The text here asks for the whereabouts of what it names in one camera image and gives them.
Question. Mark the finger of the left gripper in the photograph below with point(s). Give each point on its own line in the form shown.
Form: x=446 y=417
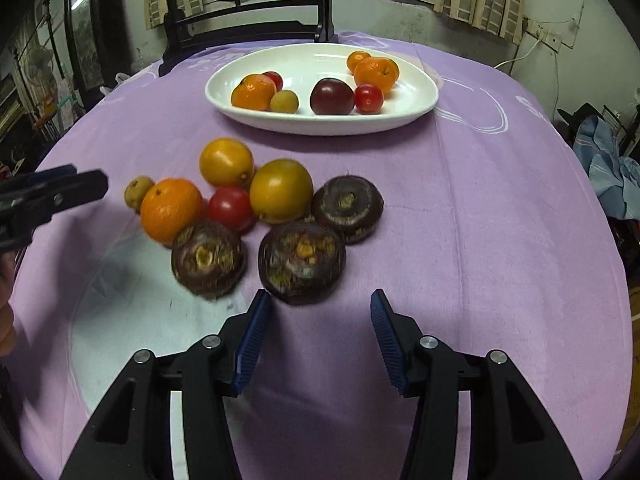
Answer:
x=24 y=211
x=20 y=183

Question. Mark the orange tangerine on plate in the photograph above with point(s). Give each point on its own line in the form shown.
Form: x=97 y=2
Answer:
x=254 y=92

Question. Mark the left human hand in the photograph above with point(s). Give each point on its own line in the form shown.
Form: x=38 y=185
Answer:
x=8 y=334

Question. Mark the red cherry tomato on plate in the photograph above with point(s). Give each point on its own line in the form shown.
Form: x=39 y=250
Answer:
x=368 y=99

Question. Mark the white wall socket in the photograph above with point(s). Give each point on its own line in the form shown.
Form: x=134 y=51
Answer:
x=543 y=34

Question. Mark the small green-brown fruit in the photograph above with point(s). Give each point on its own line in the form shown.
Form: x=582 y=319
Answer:
x=136 y=190

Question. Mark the orange tangerine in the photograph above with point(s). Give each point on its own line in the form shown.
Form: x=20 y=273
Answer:
x=254 y=92
x=170 y=206

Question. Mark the greenish-yellow round fruit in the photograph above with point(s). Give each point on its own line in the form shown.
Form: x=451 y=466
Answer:
x=281 y=191

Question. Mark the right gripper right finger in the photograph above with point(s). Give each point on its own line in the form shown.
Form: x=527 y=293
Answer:
x=512 y=434

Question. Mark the dark framed mirror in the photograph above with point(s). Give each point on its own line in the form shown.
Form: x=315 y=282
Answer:
x=94 y=39

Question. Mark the large tangerine plate right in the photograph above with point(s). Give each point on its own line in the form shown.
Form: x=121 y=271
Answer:
x=375 y=71

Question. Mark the small yellow-green fruit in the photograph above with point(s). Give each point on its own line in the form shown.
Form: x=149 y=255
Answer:
x=285 y=102

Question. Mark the small orange kumquat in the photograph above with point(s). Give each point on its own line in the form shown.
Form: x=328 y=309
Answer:
x=354 y=58

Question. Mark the small orange fruit behind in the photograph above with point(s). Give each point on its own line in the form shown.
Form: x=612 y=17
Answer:
x=394 y=67

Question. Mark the blue cloth pile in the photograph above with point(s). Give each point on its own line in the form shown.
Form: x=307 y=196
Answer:
x=614 y=178

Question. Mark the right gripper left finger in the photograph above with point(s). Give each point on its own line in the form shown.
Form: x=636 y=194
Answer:
x=128 y=434

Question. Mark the dark purple plum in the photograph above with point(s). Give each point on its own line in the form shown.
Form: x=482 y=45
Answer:
x=331 y=96

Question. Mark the white oval plate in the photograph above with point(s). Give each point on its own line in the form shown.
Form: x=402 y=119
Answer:
x=301 y=66

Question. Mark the red cherry tomato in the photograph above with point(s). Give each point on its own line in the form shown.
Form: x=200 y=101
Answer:
x=230 y=206
x=368 y=99

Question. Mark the yellow-orange round fruit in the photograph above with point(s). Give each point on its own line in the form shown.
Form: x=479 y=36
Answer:
x=227 y=161

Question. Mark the small red tomato behind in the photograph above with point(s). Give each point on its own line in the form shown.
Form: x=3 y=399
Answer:
x=276 y=79

